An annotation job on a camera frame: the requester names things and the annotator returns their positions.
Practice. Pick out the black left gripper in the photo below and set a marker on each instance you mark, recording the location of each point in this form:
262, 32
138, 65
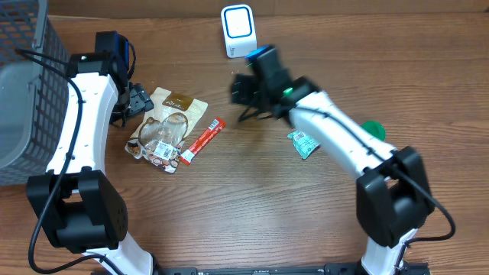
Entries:
138, 101

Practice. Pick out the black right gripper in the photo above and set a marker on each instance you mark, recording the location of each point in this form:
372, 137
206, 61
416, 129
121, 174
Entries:
241, 90

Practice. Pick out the beige brown snack pouch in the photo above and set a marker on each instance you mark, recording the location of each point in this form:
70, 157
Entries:
162, 133

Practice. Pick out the red white stick packet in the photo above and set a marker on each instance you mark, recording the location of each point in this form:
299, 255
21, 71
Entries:
216, 126

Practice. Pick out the teal orange cracker packet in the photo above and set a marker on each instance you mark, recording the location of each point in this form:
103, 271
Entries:
303, 143

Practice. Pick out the green lid jar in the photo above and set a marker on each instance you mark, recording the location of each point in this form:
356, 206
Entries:
376, 129

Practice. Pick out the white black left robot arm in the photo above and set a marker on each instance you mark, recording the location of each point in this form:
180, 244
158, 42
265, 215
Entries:
76, 205

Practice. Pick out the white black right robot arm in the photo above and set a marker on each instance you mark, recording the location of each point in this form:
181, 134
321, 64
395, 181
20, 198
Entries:
393, 198

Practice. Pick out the white barcode scanner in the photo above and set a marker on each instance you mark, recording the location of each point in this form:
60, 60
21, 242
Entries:
238, 30

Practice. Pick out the grey plastic mesh basket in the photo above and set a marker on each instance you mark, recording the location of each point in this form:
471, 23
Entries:
33, 99

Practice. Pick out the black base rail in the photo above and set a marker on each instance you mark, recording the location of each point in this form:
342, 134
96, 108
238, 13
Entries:
260, 270

